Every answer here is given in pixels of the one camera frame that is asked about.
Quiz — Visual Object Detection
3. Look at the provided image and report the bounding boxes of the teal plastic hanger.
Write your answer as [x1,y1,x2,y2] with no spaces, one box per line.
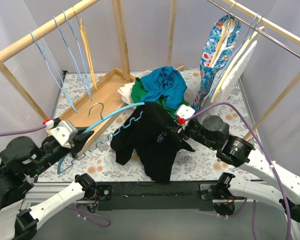
[56,102,145,175]

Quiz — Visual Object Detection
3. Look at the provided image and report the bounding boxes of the black t shirt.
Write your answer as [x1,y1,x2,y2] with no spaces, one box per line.
[110,102,181,184]

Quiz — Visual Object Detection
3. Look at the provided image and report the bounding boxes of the teal t shirt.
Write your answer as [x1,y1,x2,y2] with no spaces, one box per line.
[140,66,187,110]

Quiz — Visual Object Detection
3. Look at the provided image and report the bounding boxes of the white t shirt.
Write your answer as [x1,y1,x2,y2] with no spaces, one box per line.
[117,82,135,105]

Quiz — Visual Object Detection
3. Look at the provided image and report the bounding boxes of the bright green t shirt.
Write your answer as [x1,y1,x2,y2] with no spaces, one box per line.
[131,77,188,119]

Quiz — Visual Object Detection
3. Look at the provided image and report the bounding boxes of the light blue wire hanger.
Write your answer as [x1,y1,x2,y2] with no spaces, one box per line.
[30,31,78,113]
[53,17,92,99]
[62,9,94,102]

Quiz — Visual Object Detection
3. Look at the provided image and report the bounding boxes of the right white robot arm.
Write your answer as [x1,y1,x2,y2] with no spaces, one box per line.
[169,115,300,223]

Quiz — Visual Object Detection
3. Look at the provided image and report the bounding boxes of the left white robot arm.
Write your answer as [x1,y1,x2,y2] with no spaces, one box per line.
[0,128,97,240]

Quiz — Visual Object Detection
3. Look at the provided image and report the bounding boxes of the cream wooden hanger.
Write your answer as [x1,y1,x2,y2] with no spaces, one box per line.
[209,29,259,103]

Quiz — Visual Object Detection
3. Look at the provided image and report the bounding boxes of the wooden clothes rack left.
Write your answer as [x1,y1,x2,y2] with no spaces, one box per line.
[0,0,143,156]

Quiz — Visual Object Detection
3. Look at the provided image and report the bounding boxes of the wooden clothes rack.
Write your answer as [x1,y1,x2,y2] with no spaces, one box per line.
[0,0,143,156]
[172,0,300,144]

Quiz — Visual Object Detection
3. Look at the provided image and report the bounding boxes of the white fleece garment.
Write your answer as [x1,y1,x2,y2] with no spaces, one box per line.
[213,40,258,103]

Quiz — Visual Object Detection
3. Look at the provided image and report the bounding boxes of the white plastic laundry basket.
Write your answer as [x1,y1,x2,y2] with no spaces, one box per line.
[136,70,196,104]

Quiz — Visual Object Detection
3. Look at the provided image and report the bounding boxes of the blue floral garment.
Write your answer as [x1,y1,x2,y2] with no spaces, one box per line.
[190,14,241,112]

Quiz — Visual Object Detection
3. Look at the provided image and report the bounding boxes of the metal hanging rod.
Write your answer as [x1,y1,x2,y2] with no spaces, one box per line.
[208,0,300,59]

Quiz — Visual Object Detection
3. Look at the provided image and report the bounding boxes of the wooden clothes rack right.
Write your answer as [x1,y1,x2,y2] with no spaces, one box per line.
[172,0,300,144]

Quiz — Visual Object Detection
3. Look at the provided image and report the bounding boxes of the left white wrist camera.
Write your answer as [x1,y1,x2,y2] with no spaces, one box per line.
[44,119,78,149]

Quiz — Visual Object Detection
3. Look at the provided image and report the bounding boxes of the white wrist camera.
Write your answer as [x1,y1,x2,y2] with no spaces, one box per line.
[44,119,78,149]
[175,104,196,125]

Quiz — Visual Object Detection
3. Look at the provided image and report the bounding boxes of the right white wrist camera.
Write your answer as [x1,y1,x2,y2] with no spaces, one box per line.
[175,104,196,125]

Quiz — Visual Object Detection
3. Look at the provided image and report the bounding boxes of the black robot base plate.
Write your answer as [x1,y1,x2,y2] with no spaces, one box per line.
[67,180,246,210]

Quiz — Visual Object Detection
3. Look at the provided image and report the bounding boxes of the blue wire hanger right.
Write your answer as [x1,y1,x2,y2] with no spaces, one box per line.
[239,13,260,49]

